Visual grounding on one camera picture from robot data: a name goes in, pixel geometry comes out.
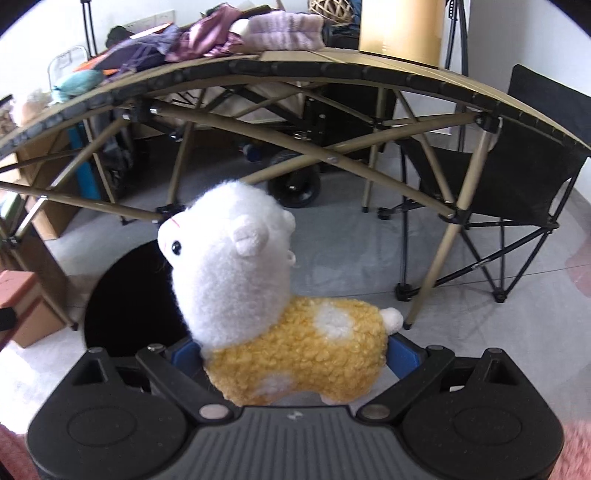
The white wall socket panel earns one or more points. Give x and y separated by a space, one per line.
152 19

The reddish cardboard box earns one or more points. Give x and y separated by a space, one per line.
27 304

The black round bin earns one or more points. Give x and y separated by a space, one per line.
129 300

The dark purple cloth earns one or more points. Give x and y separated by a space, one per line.
143 48

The white yellow alpaca plush toy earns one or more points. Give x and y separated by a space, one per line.
240 286

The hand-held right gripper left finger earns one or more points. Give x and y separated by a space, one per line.
184 354

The purple satin cloth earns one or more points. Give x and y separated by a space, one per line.
198 41

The yellow thermos jug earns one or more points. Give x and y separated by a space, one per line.
397 32

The olive folding table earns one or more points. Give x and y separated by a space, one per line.
295 70

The plain cardboard box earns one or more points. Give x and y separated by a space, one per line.
51 207

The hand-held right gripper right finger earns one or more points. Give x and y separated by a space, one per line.
402 357

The black folding chair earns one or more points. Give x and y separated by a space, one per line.
517 175

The black tripod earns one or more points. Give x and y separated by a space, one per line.
455 37

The rattan ball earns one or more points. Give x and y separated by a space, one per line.
328 9

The purple fluffy headband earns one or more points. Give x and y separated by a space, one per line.
286 32

